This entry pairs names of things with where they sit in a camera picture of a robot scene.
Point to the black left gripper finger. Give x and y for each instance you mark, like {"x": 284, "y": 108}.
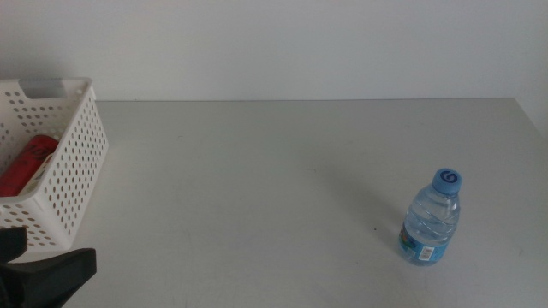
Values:
{"x": 51, "y": 278}
{"x": 10, "y": 244}

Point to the red soda can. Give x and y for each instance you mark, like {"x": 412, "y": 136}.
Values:
{"x": 23, "y": 167}

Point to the blue cap water bottle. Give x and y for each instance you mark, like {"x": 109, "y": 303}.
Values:
{"x": 430, "y": 218}

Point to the white perforated plastic basket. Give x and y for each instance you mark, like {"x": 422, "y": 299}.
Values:
{"x": 64, "y": 192}

